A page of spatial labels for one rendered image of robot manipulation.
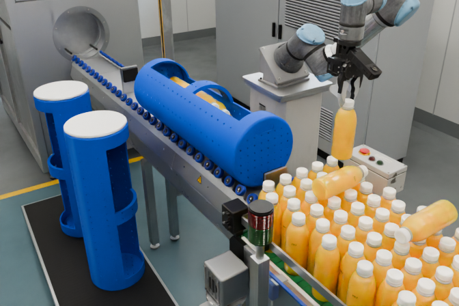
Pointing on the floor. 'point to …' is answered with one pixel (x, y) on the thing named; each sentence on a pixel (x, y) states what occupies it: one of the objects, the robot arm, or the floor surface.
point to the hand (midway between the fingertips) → (348, 102)
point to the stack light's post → (259, 281)
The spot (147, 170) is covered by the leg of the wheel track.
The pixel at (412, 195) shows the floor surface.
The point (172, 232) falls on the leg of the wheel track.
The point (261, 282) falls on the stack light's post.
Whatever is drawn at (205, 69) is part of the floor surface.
